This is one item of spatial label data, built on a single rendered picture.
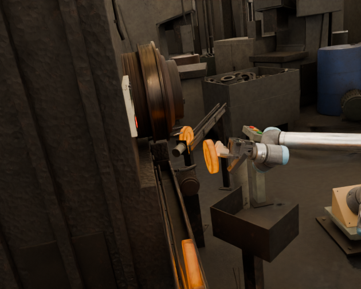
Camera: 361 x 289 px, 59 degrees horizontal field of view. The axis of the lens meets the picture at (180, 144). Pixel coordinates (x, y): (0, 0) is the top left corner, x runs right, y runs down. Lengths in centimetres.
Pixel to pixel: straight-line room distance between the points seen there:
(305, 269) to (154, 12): 325
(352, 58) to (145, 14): 265
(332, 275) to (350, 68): 319
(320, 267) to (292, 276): 18
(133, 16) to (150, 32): 29
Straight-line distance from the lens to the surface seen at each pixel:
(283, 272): 208
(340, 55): 471
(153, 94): 133
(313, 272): 210
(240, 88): 374
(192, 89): 423
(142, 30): 424
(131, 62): 142
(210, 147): 141
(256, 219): 141
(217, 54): 618
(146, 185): 118
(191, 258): 99
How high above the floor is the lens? 138
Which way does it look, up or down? 19 degrees down
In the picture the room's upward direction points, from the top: 8 degrees counter-clockwise
